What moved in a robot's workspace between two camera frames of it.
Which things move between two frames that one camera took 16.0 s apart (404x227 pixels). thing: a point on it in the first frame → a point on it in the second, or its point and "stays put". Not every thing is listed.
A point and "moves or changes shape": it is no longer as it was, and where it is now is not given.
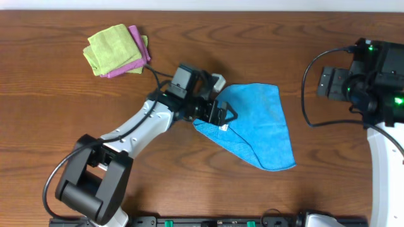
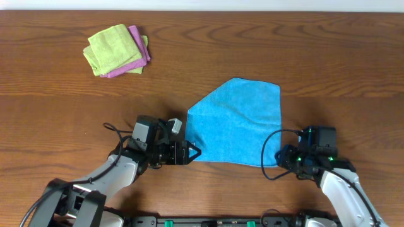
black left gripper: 221,113 → 174,160
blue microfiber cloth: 260,131 moves or changes shape
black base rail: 199,221 stays put
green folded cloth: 110,50 stays put
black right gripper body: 339,86 → 290,159
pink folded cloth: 142,63 stays put
